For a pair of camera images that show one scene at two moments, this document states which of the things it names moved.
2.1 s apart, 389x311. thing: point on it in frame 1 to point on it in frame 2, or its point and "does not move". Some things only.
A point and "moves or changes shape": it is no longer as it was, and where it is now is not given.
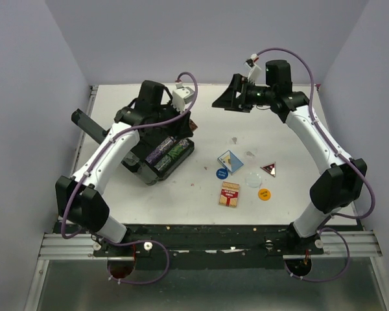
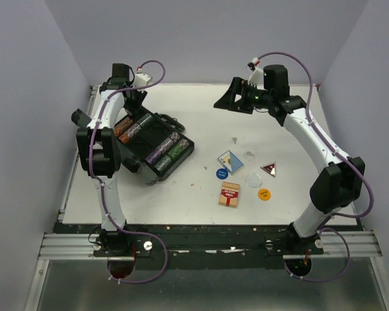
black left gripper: [181, 128] to [140, 97]
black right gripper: [239, 84] does not move
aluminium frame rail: [362, 243] does not move
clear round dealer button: [253, 179] does not move
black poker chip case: [160, 159] does not move
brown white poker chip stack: [192, 126] moves or changes shape
